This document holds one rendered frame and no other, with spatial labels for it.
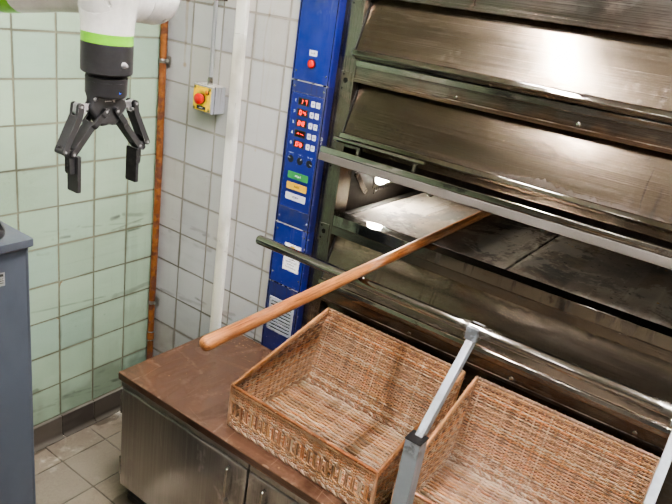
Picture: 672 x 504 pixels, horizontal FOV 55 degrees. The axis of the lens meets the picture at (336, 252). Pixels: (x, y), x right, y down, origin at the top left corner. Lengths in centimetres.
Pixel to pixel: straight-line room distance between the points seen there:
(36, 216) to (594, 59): 189
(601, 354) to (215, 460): 120
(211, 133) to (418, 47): 94
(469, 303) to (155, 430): 113
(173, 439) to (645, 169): 163
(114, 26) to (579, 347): 146
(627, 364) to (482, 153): 71
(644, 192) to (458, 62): 61
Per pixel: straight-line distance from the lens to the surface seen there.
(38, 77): 244
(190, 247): 276
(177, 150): 272
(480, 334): 163
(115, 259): 283
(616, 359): 198
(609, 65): 183
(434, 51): 199
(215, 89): 246
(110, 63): 126
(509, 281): 198
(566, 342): 199
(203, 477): 224
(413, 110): 205
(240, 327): 138
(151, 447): 240
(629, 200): 182
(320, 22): 218
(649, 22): 183
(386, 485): 190
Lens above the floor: 186
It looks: 21 degrees down
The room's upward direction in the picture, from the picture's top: 9 degrees clockwise
